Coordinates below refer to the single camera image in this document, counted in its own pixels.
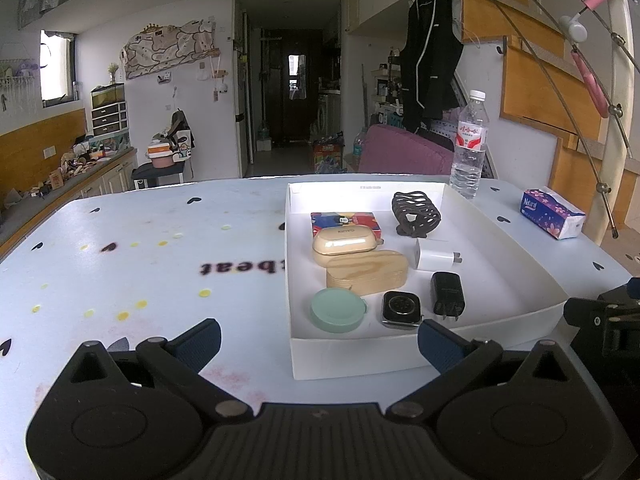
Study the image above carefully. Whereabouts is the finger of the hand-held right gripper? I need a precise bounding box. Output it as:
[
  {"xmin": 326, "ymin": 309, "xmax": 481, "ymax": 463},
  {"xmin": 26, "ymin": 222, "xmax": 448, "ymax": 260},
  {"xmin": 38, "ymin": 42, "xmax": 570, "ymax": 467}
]
[
  {"xmin": 564, "ymin": 296, "xmax": 640, "ymax": 356},
  {"xmin": 600, "ymin": 276, "xmax": 640, "ymax": 306}
]

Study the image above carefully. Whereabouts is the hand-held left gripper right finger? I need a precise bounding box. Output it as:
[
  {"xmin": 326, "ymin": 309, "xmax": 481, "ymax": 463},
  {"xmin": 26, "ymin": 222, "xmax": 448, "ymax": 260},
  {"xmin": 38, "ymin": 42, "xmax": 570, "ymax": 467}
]
[{"xmin": 385, "ymin": 319, "xmax": 588, "ymax": 426}]

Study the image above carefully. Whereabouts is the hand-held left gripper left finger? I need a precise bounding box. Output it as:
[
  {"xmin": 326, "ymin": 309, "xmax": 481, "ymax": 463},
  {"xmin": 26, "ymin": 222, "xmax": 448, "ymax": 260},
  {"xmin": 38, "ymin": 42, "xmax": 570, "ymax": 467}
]
[{"xmin": 57, "ymin": 317, "xmax": 253, "ymax": 427}]

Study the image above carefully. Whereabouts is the black smart watch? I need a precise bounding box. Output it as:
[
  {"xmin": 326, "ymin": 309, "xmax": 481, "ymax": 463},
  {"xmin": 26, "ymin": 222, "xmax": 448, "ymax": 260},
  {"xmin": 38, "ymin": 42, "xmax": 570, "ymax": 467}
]
[{"xmin": 381, "ymin": 290, "xmax": 425, "ymax": 330}]

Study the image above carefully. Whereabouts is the black wall charger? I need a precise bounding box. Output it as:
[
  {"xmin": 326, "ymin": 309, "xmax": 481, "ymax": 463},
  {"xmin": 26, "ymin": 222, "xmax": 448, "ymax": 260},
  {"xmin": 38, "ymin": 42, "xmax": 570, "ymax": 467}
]
[{"xmin": 431, "ymin": 271, "xmax": 467, "ymax": 321}]

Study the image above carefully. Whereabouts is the white cardboard tray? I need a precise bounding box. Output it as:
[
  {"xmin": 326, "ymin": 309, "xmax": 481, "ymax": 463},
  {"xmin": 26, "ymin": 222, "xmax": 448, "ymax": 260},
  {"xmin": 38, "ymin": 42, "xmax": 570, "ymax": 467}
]
[{"xmin": 285, "ymin": 181, "xmax": 570, "ymax": 381}]

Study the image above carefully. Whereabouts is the white wall charger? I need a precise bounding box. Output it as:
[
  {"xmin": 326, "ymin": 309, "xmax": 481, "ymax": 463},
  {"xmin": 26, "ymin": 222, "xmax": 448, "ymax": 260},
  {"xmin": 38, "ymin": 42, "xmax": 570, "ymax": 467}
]
[{"xmin": 414, "ymin": 238, "xmax": 463, "ymax": 272}]

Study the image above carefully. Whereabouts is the light wooden block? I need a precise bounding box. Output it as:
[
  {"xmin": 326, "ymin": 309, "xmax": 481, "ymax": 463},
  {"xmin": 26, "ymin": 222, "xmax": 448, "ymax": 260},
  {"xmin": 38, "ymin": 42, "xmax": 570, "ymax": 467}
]
[{"xmin": 326, "ymin": 249, "xmax": 408, "ymax": 297}]

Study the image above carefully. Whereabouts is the green round disc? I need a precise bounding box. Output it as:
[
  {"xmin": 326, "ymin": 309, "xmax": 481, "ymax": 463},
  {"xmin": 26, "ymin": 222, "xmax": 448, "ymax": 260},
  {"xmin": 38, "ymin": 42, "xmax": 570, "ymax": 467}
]
[{"xmin": 309, "ymin": 287, "xmax": 370, "ymax": 333}]

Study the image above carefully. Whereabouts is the dark brown woven holder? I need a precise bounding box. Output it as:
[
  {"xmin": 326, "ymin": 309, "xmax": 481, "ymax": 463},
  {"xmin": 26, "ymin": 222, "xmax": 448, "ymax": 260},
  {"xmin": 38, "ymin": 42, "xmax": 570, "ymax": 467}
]
[{"xmin": 391, "ymin": 190, "xmax": 443, "ymax": 238}]

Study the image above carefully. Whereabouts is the beige earbuds case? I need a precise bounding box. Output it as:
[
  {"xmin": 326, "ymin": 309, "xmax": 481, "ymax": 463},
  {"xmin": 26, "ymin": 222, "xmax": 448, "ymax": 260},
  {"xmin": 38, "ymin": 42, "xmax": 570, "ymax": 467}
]
[{"xmin": 312, "ymin": 226, "xmax": 385, "ymax": 268}]

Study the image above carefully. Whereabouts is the colourful card box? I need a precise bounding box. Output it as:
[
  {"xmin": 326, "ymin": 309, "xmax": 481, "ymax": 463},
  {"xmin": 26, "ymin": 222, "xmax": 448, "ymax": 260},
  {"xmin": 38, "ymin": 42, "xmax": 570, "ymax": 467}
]
[{"xmin": 310, "ymin": 211, "xmax": 383, "ymax": 241}]

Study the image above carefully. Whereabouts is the purple floral tissue pack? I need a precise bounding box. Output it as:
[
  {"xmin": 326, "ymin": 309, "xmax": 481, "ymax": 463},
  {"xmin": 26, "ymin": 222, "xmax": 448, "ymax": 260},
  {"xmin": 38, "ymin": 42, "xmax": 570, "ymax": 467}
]
[{"xmin": 520, "ymin": 186, "xmax": 587, "ymax": 241}]

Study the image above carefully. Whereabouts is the dark blue stool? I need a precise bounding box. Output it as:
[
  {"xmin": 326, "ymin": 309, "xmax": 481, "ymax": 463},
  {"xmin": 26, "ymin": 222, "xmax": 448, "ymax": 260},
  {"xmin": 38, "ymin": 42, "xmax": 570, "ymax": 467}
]
[{"xmin": 131, "ymin": 162, "xmax": 193, "ymax": 191}]

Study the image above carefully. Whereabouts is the cream curved pole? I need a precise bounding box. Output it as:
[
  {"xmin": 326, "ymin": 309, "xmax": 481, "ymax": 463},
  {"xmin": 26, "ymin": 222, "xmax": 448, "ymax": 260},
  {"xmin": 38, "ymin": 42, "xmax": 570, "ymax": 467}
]
[{"xmin": 595, "ymin": 0, "xmax": 632, "ymax": 246}]

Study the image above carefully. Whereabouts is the pink lunch container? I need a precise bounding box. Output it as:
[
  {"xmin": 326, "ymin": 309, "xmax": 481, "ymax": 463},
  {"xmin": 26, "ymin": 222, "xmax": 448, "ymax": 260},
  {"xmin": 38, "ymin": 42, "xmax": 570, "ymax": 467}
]
[{"xmin": 146, "ymin": 142, "xmax": 176, "ymax": 168}]

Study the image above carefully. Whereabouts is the cream counter cabinet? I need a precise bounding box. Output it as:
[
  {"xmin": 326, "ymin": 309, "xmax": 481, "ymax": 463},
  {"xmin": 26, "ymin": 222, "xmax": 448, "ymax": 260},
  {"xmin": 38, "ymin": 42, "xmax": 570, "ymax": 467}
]
[{"xmin": 0, "ymin": 147, "xmax": 138, "ymax": 261}]

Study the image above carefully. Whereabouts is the clear plastic water bottle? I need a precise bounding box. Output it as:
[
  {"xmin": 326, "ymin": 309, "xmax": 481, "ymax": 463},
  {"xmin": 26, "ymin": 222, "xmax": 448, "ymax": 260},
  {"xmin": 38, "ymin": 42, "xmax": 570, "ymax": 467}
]
[{"xmin": 449, "ymin": 90, "xmax": 489, "ymax": 200}]

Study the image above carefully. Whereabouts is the pink upholstered chair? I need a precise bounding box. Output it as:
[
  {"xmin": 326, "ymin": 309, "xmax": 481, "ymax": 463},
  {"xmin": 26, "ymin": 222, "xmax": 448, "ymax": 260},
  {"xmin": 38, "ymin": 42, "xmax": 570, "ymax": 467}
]
[{"xmin": 357, "ymin": 125, "xmax": 456, "ymax": 176}]

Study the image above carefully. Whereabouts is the pile of small counter clutter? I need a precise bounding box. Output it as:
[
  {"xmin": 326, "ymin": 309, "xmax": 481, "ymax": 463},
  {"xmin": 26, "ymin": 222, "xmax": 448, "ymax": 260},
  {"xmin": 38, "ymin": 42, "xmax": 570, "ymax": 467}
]
[{"xmin": 0, "ymin": 137, "xmax": 136, "ymax": 211}]

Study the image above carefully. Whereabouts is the colourful toy box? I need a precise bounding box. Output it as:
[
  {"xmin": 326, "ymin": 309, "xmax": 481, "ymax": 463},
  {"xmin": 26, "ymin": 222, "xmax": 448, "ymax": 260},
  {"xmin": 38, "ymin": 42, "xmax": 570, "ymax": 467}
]
[{"xmin": 312, "ymin": 132, "xmax": 346, "ymax": 173}]

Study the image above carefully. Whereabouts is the small drawer organizer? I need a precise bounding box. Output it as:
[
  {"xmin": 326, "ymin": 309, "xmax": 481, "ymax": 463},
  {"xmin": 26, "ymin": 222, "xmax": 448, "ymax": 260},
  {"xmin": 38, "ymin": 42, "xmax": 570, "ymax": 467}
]
[{"xmin": 91, "ymin": 82, "xmax": 128, "ymax": 138}]

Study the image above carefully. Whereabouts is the cluttered storage shelf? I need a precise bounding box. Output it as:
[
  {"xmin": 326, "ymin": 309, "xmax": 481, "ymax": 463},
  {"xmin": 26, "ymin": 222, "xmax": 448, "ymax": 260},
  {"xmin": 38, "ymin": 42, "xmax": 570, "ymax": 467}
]
[{"xmin": 370, "ymin": 50, "xmax": 416, "ymax": 128}]

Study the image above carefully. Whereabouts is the black hanging jacket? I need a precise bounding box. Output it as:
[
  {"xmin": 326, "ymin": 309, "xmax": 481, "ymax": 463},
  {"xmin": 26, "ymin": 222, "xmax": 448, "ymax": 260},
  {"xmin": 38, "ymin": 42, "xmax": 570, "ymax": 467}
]
[{"xmin": 399, "ymin": 0, "xmax": 465, "ymax": 133}]

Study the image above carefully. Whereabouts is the bear print cloth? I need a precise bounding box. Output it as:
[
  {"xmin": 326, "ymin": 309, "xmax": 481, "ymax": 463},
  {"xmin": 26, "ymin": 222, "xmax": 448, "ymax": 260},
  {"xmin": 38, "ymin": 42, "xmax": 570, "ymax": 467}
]
[{"xmin": 122, "ymin": 17, "xmax": 217, "ymax": 81}]

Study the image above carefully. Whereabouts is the window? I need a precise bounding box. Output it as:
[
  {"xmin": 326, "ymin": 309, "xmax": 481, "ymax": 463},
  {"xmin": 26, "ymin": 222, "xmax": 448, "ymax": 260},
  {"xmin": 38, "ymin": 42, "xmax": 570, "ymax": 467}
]
[{"xmin": 40, "ymin": 30, "xmax": 78, "ymax": 108}]

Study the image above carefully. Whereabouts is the white wire wall rack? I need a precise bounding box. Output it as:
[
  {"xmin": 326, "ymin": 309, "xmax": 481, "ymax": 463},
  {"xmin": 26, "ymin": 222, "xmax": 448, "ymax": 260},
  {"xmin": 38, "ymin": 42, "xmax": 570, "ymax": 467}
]
[{"xmin": 0, "ymin": 57, "xmax": 41, "ymax": 116}]

